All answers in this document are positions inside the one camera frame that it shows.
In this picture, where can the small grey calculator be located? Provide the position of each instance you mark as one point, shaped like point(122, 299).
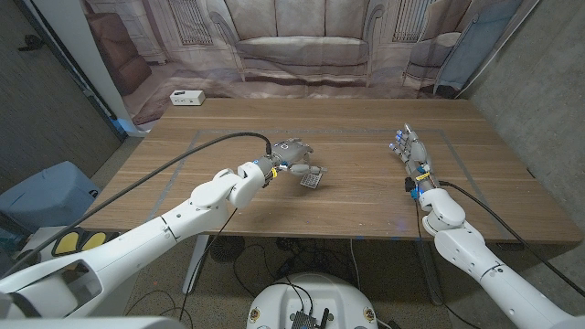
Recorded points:
point(311, 182)

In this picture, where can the printed sofa room backdrop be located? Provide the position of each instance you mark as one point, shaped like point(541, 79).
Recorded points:
point(301, 45)

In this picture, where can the black round vent disc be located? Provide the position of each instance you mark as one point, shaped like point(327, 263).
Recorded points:
point(227, 248)

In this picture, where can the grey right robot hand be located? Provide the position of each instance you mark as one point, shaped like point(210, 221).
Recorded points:
point(419, 154)

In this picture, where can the blue-grey plastic bin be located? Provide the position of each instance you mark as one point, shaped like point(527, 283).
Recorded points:
point(45, 192)

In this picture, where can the black antenna module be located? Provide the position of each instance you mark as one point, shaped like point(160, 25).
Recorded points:
point(304, 321)

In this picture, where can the white robot chest panel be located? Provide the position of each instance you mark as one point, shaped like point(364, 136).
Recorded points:
point(91, 323)

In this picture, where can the grey table leg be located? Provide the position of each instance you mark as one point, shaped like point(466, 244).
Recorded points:
point(429, 269)

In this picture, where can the white box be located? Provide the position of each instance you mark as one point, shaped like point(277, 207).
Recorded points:
point(187, 97)

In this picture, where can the black power adapter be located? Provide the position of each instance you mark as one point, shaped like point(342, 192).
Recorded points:
point(285, 266)

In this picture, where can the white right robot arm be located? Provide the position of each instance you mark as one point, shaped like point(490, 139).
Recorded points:
point(475, 260)

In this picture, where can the white round robot torso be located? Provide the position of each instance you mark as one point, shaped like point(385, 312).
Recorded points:
point(315, 292)

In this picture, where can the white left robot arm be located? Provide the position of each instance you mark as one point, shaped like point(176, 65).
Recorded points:
point(137, 233)

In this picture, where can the white table leg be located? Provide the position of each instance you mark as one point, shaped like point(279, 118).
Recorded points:
point(196, 269)

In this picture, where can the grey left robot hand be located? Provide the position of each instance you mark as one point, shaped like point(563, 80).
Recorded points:
point(292, 150)

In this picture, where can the black and yellow foot pedal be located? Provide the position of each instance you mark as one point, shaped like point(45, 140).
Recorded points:
point(68, 242)

